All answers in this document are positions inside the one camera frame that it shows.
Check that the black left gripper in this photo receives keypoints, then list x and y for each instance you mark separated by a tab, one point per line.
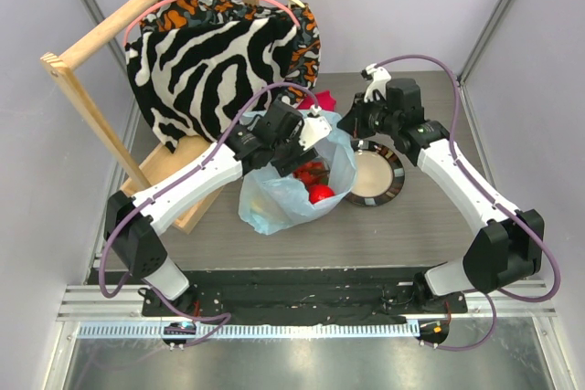
285	166

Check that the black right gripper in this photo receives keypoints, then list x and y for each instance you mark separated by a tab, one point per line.
352	117

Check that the red yellow cherry bunch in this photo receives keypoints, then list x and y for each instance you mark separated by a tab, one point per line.
312	173

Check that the light blue cartoon plastic bag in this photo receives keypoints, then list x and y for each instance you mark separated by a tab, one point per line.
288	197

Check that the red apple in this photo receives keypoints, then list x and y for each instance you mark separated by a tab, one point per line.
320	192

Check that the yellow pear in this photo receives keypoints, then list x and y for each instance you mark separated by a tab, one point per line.
259	206

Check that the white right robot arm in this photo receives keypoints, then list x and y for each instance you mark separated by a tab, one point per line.
504	249

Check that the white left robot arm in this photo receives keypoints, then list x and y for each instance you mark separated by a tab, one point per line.
135	223

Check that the red folded cloth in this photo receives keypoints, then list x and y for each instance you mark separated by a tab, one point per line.
324	99

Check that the black fruit plate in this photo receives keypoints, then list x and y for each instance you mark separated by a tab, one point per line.
380	174

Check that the zebra pattern fleece garment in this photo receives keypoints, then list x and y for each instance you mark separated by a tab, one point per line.
192	81

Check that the orange camouflage pattern garment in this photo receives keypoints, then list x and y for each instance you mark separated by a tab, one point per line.
306	45

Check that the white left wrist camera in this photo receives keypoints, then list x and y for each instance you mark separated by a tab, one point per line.
315	128

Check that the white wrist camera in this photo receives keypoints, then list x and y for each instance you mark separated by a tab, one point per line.
315	128
377	78

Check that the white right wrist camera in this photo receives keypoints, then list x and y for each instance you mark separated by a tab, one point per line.
377	78

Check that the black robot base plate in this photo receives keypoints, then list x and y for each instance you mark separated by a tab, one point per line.
309	297

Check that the white slotted cable duct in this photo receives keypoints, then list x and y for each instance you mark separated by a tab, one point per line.
178	330

